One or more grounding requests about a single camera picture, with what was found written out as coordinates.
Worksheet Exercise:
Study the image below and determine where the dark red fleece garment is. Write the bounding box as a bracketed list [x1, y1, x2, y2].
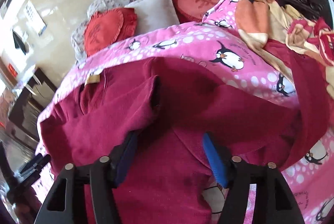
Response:
[40, 53, 330, 223]

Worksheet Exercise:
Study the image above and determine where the large red heart pillow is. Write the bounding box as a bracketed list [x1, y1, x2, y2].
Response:
[84, 8, 138, 57]

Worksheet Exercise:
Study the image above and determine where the dark wooden desk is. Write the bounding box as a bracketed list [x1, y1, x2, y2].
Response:
[5, 65, 57, 151]

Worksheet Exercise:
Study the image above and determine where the eye chart wall poster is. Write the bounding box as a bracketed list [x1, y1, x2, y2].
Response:
[25, 0, 47, 36]

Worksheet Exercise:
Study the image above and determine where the pink penguin blanket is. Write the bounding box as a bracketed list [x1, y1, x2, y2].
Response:
[39, 0, 333, 223]

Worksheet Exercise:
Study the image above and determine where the black cloth hanging on wall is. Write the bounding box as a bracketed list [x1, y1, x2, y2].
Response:
[12, 31, 27, 55]

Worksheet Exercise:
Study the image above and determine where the white square pillow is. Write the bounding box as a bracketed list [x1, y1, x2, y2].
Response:
[125, 0, 180, 36]

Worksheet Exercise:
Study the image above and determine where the orange red floral quilt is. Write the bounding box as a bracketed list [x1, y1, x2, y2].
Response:
[234, 0, 333, 96]

